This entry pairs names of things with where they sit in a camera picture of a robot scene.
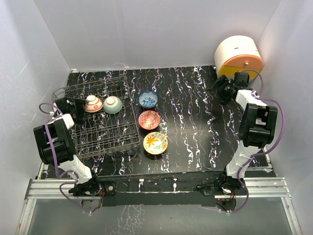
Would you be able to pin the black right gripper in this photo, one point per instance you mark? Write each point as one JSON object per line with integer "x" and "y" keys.
{"x": 222, "y": 81}

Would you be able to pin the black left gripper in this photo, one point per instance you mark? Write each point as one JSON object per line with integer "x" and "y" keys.
{"x": 80, "y": 105}

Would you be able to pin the orange leaf patterned bowl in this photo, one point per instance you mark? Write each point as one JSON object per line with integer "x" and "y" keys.
{"x": 93, "y": 104}

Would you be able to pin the pale green ceramic bowl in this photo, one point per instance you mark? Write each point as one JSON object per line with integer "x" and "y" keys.
{"x": 112, "y": 105}

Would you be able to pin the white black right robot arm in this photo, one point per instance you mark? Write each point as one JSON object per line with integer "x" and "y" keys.
{"x": 256, "y": 130}

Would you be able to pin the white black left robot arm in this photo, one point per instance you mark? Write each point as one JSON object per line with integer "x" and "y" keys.
{"x": 56, "y": 146}

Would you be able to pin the white round drawer cabinet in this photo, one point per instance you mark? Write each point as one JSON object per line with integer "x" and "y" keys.
{"x": 238, "y": 53}

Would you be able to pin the blue patterned bowl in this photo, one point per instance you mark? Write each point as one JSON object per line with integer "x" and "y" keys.
{"x": 148, "y": 99}

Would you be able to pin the red geometric patterned bowl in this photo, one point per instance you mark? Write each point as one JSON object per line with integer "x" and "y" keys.
{"x": 149, "y": 120}

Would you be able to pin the yellow star patterned bowl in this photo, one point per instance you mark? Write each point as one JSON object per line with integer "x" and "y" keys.
{"x": 155, "y": 143}

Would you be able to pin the grey wire dish rack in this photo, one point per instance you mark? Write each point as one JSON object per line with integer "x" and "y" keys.
{"x": 103, "y": 133}

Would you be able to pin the aluminium frame rail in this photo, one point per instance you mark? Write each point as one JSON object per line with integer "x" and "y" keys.
{"x": 156, "y": 190}

